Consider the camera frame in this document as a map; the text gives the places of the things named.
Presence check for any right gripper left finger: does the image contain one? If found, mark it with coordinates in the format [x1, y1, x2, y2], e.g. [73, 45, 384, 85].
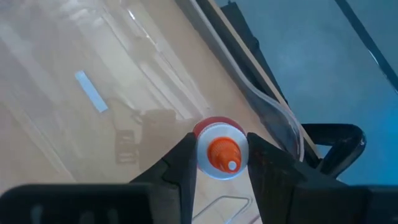
[130, 132, 198, 224]

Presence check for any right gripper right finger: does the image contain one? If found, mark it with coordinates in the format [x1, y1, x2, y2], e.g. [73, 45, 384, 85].
[247, 132, 312, 224]

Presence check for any red bottle orange-red cap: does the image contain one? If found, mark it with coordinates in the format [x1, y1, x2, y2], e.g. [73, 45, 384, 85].
[192, 116, 250, 181]

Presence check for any clear plastic bin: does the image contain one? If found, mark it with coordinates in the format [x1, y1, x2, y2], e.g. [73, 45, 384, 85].
[0, 0, 305, 224]

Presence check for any black clamp bracket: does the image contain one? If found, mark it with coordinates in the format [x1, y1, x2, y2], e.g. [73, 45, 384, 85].
[300, 123, 367, 179]

